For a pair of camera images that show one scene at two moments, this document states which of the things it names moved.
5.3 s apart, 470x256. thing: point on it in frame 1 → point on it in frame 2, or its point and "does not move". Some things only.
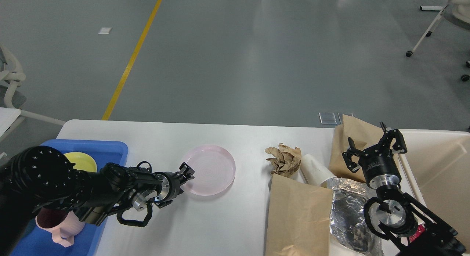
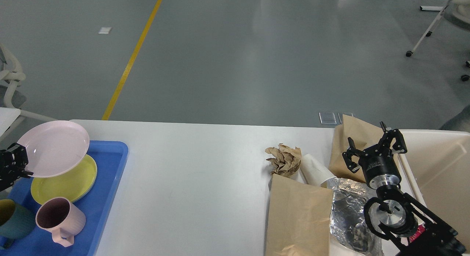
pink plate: (214, 168) → (54, 147)
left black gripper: (170, 187) → (8, 172)
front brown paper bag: (298, 222) does not move
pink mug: (64, 224) does not move
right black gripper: (380, 168) does not move
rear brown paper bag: (365, 136) does not move
